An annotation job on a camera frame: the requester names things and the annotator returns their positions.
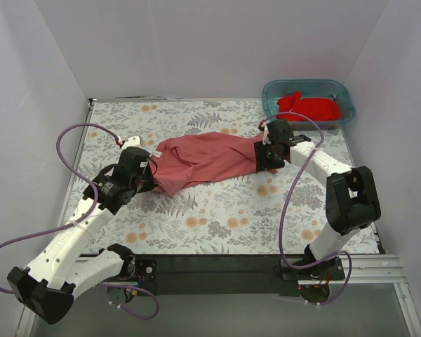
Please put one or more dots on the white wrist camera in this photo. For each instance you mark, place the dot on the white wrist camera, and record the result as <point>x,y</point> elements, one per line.
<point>264,128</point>
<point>133,141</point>

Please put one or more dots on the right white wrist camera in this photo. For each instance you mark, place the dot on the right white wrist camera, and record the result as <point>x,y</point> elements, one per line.
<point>264,128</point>

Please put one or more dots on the teal plastic bin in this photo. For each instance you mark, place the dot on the teal plastic bin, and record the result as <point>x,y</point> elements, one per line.
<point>309,88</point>

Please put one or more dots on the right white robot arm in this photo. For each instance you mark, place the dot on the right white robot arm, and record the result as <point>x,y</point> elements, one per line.
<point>351,204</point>

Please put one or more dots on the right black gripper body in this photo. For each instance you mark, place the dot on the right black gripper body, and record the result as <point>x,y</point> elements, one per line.
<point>263,156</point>

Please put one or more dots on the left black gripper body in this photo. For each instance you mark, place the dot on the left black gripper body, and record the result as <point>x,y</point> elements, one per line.
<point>146,176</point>

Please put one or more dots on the aluminium frame rail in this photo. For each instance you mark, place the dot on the aluminium frame rail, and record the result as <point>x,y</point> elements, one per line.
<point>375,302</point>

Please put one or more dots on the red t shirt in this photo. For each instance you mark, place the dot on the red t shirt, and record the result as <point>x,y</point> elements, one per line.
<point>317,109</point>

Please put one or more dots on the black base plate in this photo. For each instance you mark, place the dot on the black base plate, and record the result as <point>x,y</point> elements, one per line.
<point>226,274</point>

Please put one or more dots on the floral table mat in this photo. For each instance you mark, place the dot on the floral table mat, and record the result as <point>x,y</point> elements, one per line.
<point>236,216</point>

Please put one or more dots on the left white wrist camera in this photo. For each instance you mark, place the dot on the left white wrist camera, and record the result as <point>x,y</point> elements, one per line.
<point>133,141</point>

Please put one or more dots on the pink t shirt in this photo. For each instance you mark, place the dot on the pink t shirt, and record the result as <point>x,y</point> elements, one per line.
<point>204,158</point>

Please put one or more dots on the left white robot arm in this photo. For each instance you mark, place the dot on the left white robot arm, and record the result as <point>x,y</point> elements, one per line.
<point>49,284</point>

